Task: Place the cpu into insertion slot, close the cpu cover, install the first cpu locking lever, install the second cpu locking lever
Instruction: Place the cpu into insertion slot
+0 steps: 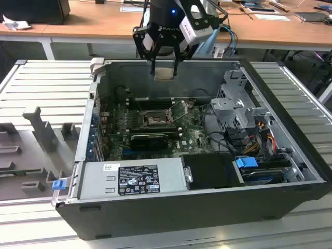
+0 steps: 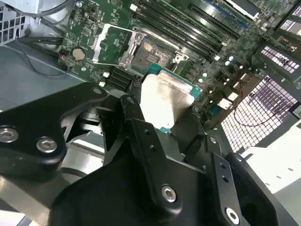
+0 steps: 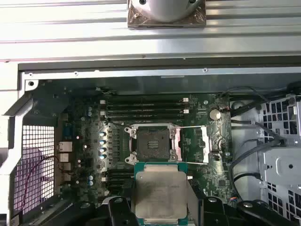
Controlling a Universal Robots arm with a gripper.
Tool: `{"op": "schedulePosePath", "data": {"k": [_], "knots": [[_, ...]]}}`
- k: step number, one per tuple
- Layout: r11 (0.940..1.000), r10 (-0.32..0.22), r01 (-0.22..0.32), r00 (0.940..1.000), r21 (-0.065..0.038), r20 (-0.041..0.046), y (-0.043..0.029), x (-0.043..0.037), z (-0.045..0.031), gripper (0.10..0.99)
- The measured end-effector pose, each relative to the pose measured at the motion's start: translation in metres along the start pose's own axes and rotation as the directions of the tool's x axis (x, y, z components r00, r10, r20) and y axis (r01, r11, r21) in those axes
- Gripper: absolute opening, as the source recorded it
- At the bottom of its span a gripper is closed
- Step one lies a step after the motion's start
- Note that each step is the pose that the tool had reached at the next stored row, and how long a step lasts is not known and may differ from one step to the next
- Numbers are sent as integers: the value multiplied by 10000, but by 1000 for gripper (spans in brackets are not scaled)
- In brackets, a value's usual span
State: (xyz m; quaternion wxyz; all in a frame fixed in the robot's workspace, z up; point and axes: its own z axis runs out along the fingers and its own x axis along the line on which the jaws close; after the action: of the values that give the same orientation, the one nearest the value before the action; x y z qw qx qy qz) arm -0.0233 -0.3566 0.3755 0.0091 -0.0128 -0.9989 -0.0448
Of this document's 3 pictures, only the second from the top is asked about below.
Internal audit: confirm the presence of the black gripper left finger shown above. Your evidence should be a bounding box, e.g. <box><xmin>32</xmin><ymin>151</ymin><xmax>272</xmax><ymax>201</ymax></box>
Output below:
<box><xmin>0</xmin><ymin>81</ymin><xmax>184</xmax><ymax>219</ymax></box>

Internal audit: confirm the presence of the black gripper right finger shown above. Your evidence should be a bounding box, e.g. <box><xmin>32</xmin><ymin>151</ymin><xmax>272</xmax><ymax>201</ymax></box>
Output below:
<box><xmin>171</xmin><ymin>107</ymin><xmax>283</xmax><ymax>226</ymax></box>

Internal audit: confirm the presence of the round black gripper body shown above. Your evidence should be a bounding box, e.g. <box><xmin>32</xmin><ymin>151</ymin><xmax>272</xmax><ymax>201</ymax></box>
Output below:
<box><xmin>48</xmin><ymin>148</ymin><xmax>224</xmax><ymax>226</ymax></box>

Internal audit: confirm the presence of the silver-topped CPU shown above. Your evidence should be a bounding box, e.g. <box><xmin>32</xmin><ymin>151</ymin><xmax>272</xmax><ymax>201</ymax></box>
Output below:
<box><xmin>140</xmin><ymin>63</ymin><xmax>203</xmax><ymax>134</ymax></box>

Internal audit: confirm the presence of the metal socket cover frame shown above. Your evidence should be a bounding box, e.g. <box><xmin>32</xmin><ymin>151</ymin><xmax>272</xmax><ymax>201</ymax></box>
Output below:
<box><xmin>92</xmin><ymin>23</ymin><xmax>144</xmax><ymax>69</ymax></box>

